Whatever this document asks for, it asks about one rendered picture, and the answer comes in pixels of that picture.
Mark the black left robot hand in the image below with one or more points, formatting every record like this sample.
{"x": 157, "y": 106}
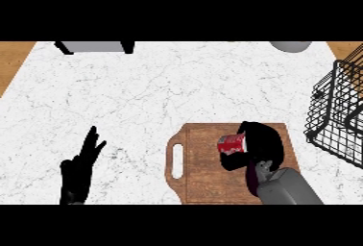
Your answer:
{"x": 77, "y": 169}

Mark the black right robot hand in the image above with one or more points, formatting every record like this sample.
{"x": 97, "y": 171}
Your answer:
{"x": 265, "y": 141}

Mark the red can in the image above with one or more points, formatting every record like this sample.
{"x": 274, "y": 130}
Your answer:
{"x": 231, "y": 144}

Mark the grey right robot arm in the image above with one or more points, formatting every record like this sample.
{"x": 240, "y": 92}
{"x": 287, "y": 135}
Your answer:
{"x": 285, "y": 185}

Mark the brown wooden cutting board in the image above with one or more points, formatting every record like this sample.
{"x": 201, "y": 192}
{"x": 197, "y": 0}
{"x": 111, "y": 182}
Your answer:
{"x": 209, "y": 169}

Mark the grey round container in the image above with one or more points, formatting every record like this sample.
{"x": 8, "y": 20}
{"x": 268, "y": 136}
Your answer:
{"x": 291, "y": 46}

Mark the grey appliance with black legs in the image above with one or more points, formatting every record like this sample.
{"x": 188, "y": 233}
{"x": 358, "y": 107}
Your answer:
{"x": 95, "y": 46}

